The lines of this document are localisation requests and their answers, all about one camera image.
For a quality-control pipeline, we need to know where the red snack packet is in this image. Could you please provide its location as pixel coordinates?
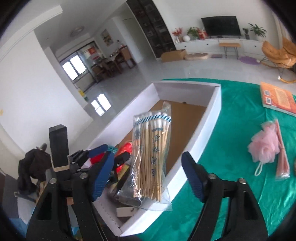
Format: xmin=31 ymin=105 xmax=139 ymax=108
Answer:
xmin=90 ymin=142 xmax=132 ymax=174

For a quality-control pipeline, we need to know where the bag of cotton swabs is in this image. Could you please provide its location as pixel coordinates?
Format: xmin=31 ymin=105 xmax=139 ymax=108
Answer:
xmin=117 ymin=101 xmax=172 ymax=211

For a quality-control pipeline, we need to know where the black jacket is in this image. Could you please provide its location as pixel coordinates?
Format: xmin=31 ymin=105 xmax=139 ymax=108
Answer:
xmin=17 ymin=145 xmax=52 ymax=195

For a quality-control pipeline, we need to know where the wooden rectangular box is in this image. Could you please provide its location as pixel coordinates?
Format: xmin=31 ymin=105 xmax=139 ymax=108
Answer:
xmin=116 ymin=206 xmax=138 ymax=217

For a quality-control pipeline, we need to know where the pink bag bundle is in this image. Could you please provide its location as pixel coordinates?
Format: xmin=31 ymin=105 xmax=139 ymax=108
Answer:
xmin=274 ymin=119 xmax=290 ymax=180

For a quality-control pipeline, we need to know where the pink mesh bath sponge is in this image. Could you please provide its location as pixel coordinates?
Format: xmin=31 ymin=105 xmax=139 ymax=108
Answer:
xmin=247 ymin=121 xmax=280 ymax=177

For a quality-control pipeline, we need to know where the green tablecloth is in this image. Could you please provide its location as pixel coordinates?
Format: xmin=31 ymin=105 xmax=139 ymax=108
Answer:
xmin=138 ymin=80 xmax=295 ymax=240

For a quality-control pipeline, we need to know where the dining table with chairs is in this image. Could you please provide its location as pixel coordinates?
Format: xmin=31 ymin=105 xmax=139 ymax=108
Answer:
xmin=91 ymin=46 xmax=137 ymax=82

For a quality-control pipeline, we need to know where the white cardboard box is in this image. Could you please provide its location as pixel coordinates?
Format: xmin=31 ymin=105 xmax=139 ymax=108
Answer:
xmin=88 ymin=81 xmax=221 ymax=237

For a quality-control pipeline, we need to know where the orange book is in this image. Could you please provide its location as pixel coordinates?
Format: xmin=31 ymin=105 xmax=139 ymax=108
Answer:
xmin=260 ymin=82 xmax=296 ymax=116

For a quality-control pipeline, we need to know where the brown cardboard box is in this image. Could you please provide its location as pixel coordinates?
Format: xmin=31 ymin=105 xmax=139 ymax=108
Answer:
xmin=161 ymin=49 xmax=187 ymax=62

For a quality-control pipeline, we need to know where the dark tall bookshelf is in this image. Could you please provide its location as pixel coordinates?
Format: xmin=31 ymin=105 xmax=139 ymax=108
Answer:
xmin=126 ymin=0 xmax=176 ymax=58

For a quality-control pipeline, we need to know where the oval cat scratcher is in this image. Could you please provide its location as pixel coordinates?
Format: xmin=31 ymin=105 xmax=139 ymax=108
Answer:
xmin=184 ymin=53 xmax=209 ymax=61

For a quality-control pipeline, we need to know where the red flower vase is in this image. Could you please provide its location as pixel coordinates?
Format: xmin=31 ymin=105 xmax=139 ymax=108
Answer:
xmin=172 ymin=28 xmax=183 ymax=43

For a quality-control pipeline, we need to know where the purple round floor mat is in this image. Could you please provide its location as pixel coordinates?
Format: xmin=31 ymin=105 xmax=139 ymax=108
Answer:
xmin=239 ymin=56 xmax=260 ymax=65

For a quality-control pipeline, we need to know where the small wooden bench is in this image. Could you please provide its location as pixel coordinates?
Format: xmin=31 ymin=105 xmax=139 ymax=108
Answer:
xmin=219 ymin=42 xmax=241 ymax=59

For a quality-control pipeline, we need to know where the orange lounge chair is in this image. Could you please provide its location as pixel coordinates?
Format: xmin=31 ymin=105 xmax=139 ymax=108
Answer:
xmin=261 ymin=38 xmax=296 ymax=69

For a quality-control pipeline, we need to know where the black flat television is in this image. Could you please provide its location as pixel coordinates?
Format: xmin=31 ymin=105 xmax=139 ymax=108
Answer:
xmin=201 ymin=16 xmax=241 ymax=37

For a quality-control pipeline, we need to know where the green potted plant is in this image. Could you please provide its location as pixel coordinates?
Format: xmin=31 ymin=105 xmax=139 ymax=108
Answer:
xmin=249 ymin=23 xmax=267 ymax=41

